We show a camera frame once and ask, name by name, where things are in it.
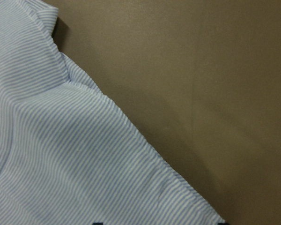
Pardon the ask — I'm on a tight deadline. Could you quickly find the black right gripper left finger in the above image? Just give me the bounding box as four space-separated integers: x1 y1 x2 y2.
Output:
92 221 103 225

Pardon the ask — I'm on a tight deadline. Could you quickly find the light blue striped shirt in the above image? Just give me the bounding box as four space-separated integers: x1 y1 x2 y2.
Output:
0 0 225 225

